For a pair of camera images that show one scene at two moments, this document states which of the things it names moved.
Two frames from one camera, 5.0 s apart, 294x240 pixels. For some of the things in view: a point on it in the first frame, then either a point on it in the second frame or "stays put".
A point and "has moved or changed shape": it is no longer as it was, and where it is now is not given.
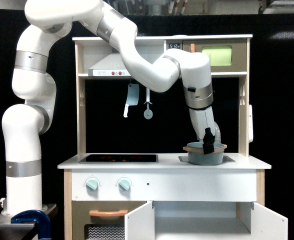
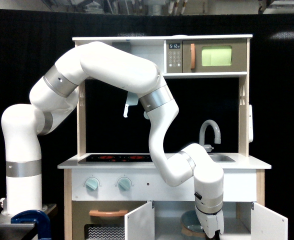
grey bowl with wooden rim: x=196 y=156 has moved or changed shape
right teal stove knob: x=124 y=185 stays put
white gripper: x=203 y=123 -> x=211 y=223
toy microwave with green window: x=225 y=55 stays put
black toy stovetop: x=120 y=159 stays put
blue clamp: x=35 y=216 stays put
